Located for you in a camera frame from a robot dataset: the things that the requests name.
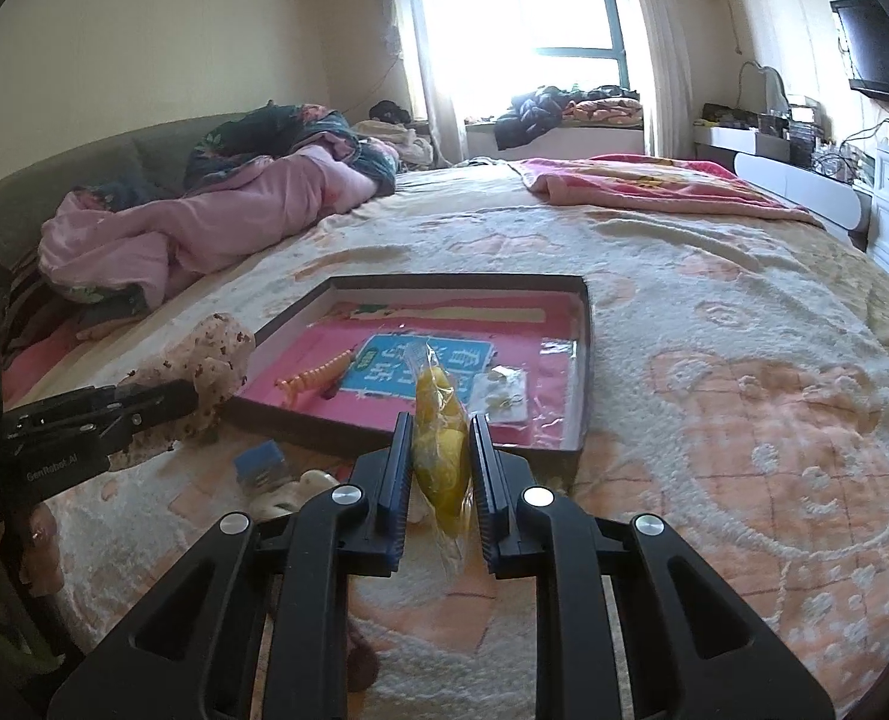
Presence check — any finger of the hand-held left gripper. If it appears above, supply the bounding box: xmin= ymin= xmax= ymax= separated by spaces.
xmin=4 ymin=382 xmax=143 ymax=437
xmin=53 ymin=379 xmax=200 ymax=454

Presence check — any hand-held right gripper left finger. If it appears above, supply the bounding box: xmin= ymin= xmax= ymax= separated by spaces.
xmin=46 ymin=411 xmax=416 ymax=720

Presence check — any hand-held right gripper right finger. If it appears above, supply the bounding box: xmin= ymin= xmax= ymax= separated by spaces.
xmin=468 ymin=412 xmax=837 ymax=720

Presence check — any yellow hair clip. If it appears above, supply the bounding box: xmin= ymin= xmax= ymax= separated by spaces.
xmin=407 ymin=341 xmax=477 ymax=572

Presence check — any floral fabric scrunchie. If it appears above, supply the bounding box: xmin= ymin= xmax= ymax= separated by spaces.
xmin=133 ymin=313 xmax=257 ymax=445

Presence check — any white hair claw clip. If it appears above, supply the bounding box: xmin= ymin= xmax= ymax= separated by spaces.
xmin=253 ymin=469 xmax=341 ymax=523

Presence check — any small blue box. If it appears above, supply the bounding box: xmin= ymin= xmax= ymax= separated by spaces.
xmin=235 ymin=442 xmax=293 ymax=490

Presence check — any pink-lined cardboard box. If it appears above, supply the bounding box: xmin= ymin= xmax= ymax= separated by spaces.
xmin=223 ymin=274 xmax=593 ymax=470

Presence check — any person's left hand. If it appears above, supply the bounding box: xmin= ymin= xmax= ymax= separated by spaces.
xmin=11 ymin=499 xmax=67 ymax=601

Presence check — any dark striped cloth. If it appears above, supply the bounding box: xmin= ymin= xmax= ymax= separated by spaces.
xmin=1 ymin=253 xmax=80 ymax=362

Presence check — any small clear earring bag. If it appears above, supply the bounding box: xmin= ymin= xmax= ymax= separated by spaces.
xmin=467 ymin=364 xmax=533 ymax=425

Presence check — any blue printed card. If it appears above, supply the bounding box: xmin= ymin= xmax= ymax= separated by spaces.
xmin=335 ymin=334 xmax=495 ymax=403

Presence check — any orange hair clip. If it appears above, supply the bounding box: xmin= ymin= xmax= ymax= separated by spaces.
xmin=275 ymin=349 xmax=360 ymax=410

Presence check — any pink quilt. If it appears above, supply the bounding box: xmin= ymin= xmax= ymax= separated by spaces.
xmin=38 ymin=146 xmax=386 ymax=306

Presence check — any grey upholstered headboard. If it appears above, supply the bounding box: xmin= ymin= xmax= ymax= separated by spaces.
xmin=0 ymin=112 xmax=266 ymax=260

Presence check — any cream bear-pattern bed blanket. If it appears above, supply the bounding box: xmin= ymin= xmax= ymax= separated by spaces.
xmin=2 ymin=157 xmax=889 ymax=720

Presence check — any dark floral quilt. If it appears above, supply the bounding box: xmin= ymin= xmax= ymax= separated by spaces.
xmin=184 ymin=103 xmax=400 ymax=197

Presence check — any pink printed blanket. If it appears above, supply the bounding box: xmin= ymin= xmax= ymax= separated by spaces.
xmin=507 ymin=154 xmax=828 ymax=230

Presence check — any beige clothes pile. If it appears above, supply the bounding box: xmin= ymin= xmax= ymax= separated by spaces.
xmin=353 ymin=120 xmax=437 ymax=167

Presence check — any white window seat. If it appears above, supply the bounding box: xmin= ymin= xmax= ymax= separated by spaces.
xmin=463 ymin=122 xmax=650 ymax=164

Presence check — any dark jacket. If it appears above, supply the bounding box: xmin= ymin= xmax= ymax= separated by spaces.
xmin=492 ymin=86 xmax=567 ymax=152

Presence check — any orange patterned bedding pile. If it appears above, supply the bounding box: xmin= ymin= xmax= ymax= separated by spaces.
xmin=563 ymin=86 xmax=645 ymax=126

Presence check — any white rounded desk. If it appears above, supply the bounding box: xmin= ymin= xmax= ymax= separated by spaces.
xmin=690 ymin=124 xmax=878 ymax=232

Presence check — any sheer white curtain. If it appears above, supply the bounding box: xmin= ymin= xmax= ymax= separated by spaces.
xmin=615 ymin=0 xmax=698 ymax=160
xmin=383 ymin=0 xmax=470 ymax=167

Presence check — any window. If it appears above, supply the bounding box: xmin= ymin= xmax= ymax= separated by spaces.
xmin=422 ymin=0 xmax=633 ymax=100

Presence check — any black television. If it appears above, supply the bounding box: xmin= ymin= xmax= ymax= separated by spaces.
xmin=830 ymin=0 xmax=889 ymax=103

